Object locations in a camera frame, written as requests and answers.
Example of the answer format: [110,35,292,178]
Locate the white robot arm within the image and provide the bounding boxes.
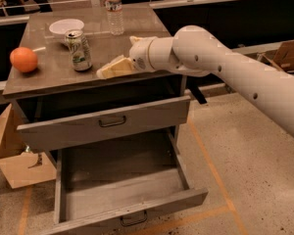
[97,25,294,137]

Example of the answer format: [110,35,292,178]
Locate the orange fruit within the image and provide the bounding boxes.
[10,47,38,73]

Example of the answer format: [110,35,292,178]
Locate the white ceramic bowl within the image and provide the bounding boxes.
[49,19,84,44]

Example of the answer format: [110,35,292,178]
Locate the clear plastic water bottle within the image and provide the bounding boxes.
[105,0,124,35]

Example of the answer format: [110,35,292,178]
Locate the grey drawer cabinet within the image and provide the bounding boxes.
[2,2,192,155]

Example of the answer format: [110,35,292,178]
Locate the brown cardboard box flaps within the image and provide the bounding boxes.
[0,105,56,189]

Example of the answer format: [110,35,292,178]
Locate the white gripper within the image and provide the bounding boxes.
[96,36,156,79]

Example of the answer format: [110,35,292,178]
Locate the green 7up soda can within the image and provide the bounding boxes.
[65,29,92,71]

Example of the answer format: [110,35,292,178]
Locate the grey upper drawer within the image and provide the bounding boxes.
[17,96,190,152]

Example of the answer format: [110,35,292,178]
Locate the grey open lower drawer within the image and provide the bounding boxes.
[41,129,208,235]

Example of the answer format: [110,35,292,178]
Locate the white corovan cardboard box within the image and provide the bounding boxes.
[256,37,294,80]

